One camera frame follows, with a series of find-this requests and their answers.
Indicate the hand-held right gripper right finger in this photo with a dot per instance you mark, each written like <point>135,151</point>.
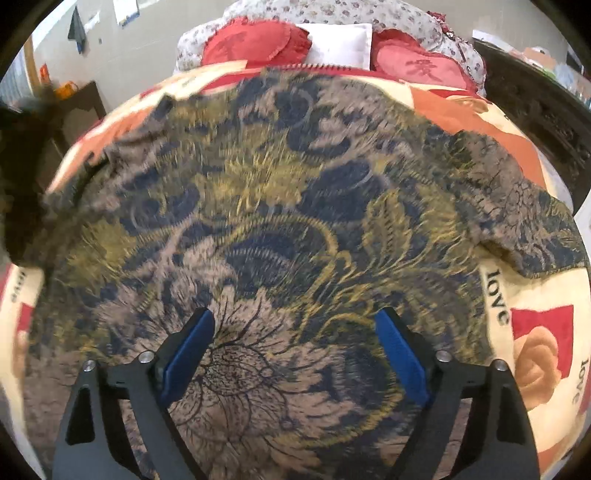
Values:
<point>400,355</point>

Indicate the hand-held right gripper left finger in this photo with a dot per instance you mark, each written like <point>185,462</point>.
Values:
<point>191,350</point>

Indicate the floral patterned blue yellow garment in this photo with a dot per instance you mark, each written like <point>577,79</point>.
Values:
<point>277,207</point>

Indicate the dark wooden side table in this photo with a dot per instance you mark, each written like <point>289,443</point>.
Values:
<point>78,110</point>

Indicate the orange basket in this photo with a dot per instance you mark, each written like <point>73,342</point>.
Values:
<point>66,90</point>

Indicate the metal grid cabinet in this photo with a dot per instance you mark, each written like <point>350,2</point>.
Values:
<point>16,78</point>

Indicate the printed orange cream blanket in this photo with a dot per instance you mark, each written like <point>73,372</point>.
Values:
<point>540,286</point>

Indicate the red heart-shaped pillow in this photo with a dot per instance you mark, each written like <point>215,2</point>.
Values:
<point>415,60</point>
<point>254,44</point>

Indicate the dark carved wooden furniture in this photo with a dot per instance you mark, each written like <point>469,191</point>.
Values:
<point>531,101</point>

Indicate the white pillow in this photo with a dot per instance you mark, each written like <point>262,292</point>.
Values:
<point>341,44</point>

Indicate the pile of small boxes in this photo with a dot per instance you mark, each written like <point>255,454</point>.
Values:
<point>563,69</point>

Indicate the floral print quilt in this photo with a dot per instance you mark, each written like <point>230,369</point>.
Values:
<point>346,11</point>

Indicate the dark cloth hanging on wall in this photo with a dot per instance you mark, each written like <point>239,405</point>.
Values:
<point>76,27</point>

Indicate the white wall paper sheet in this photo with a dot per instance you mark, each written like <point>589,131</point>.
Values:
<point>125,11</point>

